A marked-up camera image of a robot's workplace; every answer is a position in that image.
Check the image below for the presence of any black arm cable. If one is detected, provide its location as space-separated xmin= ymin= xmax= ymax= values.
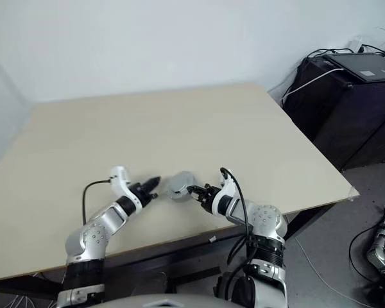
xmin=81 ymin=178 xmax=112 ymax=226
xmin=219 ymin=166 xmax=255 ymax=291

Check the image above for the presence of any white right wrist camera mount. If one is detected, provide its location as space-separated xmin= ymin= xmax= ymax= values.
xmin=210 ymin=169 xmax=242 ymax=216

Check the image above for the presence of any flat black device with label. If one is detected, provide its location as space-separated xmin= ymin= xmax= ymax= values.
xmin=323 ymin=52 xmax=385 ymax=83

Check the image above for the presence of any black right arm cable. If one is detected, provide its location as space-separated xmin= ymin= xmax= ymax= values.
xmin=219 ymin=166 xmax=255 ymax=291

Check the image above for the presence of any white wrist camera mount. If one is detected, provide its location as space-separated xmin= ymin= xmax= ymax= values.
xmin=108 ymin=166 xmax=148 ymax=209
xmin=210 ymin=169 xmax=242 ymax=216

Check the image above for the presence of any black cabinet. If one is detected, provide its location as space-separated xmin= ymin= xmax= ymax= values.
xmin=281 ymin=53 xmax=385 ymax=171

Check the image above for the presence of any white power adapter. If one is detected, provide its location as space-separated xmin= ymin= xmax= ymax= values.
xmin=350 ymin=34 xmax=366 ymax=53

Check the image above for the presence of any grey robot torso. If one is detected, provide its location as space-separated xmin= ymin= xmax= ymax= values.
xmin=92 ymin=293 xmax=235 ymax=308

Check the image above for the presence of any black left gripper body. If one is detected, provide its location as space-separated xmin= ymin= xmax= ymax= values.
xmin=128 ymin=181 xmax=153 ymax=207

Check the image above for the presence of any thin white floor cable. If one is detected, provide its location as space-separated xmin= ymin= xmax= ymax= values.
xmin=294 ymin=236 xmax=368 ymax=306

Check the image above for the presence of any white cable over cabinet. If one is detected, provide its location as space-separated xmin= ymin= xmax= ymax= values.
xmin=281 ymin=66 xmax=345 ymax=99

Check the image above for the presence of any black cable loop on floor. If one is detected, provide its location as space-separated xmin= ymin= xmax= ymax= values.
xmin=348 ymin=223 xmax=383 ymax=274

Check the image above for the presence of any dark patterned floor mat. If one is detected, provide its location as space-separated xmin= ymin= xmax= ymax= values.
xmin=0 ymin=287 xmax=62 ymax=308

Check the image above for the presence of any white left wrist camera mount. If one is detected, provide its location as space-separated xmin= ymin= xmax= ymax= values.
xmin=108 ymin=166 xmax=148 ymax=209

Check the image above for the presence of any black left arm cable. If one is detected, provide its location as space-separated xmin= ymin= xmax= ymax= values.
xmin=81 ymin=178 xmax=112 ymax=226

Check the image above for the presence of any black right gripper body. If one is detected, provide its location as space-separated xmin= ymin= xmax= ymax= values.
xmin=199 ymin=183 xmax=221 ymax=213

